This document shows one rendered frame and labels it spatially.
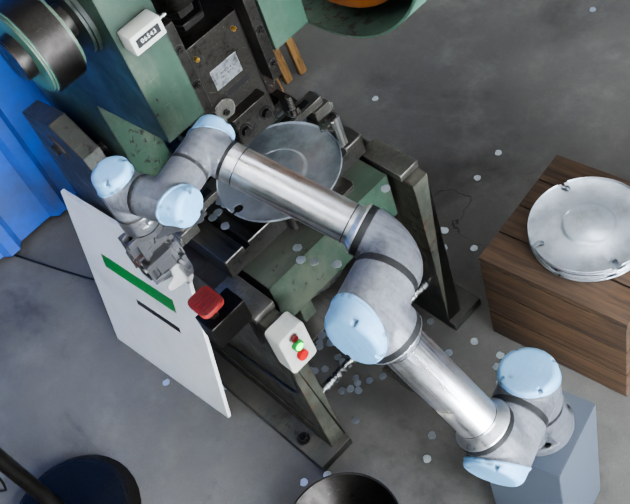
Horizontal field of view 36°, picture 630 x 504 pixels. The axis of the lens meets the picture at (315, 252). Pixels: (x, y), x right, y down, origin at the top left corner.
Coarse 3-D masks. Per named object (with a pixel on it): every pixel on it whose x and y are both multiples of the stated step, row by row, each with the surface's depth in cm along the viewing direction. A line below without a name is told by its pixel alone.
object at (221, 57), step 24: (216, 0) 191; (192, 24) 188; (216, 24) 187; (240, 24) 191; (192, 48) 185; (216, 48) 189; (240, 48) 194; (216, 72) 192; (240, 72) 197; (216, 96) 195; (240, 96) 200; (264, 96) 201; (240, 120) 199; (264, 120) 204
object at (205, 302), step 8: (200, 288) 202; (208, 288) 202; (192, 296) 201; (200, 296) 201; (208, 296) 200; (216, 296) 200; (192, 304) 200; (200, 304) 200; (208, 304) 199; (216, 304) 198; (200, 312) 198; (208, 312) 198
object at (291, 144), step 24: (264, 144) 220; (288, 144) 218; (312, 144) 216; (336, 144) 214; (312, 168) 211; (336, 168) 210; (240, 192) 213; (240, 216) 208; (264, 216) 207; (288, 216) 205
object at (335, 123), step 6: (330, 114) 217; (336, 114) 218; (330, 120) 217; (336, 120) 217; (330, 126) 218; (336, 126) 218; (342, 126) 220; (330, 132) 220; (336, 132) 219; (342, 132) 221; (336, 138) 221; (342, 138) 222; (342, 144) 223
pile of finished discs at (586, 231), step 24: (552, 192) 240; (576, 192) 239; (600, 192) 237; (624, 192) 235; (552, 216) 236; (576, 216) 234; (600, 216) 232; (624, 216) 231; (552, 240) 232; (576, 240) 230; (600, 240) 228; (624, 240) 227; (552, 264) 228; (576, 264) 226; (600, 264) 225; (624, 264) 223
